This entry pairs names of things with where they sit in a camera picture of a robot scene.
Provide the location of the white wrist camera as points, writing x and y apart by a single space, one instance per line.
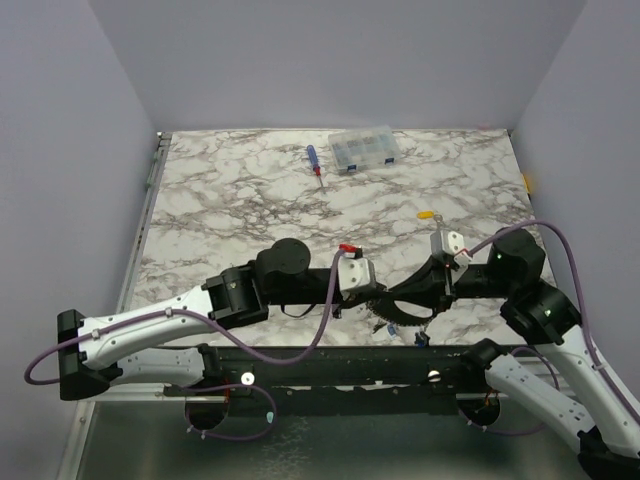
449 248
355 273

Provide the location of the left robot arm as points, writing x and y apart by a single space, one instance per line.
100 352

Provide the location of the silver key on yellow tag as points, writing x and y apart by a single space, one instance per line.
440 224

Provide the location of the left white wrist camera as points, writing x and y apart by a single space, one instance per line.
355 273

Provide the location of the clear plastic organizer box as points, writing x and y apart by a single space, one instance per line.
362 149

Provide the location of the grey large key ring holder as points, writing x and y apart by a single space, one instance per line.
386 309

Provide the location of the blue red screwdriver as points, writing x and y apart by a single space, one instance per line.
315 166

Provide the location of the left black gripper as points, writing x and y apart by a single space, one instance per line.
356 296

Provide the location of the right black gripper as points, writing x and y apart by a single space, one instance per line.
447 288

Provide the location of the aluminium frame rail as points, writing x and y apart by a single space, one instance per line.
130 393

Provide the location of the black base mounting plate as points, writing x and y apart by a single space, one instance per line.
217 383

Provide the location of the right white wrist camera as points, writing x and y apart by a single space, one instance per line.
449 248

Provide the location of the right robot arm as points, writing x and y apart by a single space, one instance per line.
600 422

